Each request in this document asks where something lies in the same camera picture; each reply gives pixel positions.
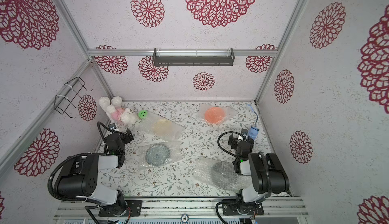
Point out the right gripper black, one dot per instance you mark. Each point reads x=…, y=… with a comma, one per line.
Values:
x=236, y=140

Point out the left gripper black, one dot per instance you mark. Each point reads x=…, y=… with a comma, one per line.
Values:
x=123, y=136

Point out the dark grey plate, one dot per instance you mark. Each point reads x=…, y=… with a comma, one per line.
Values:
x=223, y=176

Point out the clear bubble wrap sheet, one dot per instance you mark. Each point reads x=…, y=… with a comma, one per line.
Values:
x=202, y=173

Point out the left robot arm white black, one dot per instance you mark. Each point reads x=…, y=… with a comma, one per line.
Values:
x=76, y=178

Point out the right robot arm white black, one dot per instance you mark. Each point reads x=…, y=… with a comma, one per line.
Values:
x=266, y=171

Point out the orange plate in bubble wrap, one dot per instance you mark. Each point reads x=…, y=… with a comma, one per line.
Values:
x=214, y=114

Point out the yellow plate in bubble wrap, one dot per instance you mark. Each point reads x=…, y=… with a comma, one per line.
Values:
x=160, y=127

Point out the white plush bunny pink dress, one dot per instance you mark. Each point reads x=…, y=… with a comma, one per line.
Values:
x=115, y=112

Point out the green round toy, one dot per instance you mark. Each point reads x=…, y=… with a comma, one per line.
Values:
x=143, y=114

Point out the blue toy with cord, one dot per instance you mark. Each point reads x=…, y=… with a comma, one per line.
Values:
x=253, y=131

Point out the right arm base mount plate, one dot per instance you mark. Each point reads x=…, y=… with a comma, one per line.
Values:
x=230, y=208

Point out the black wire wall basket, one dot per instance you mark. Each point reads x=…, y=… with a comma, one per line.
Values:
x=63, y=102

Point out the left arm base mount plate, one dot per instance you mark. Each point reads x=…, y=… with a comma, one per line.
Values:
x=132, y=208

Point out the aluminium front rail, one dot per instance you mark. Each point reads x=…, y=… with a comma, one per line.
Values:
x=194, y=207

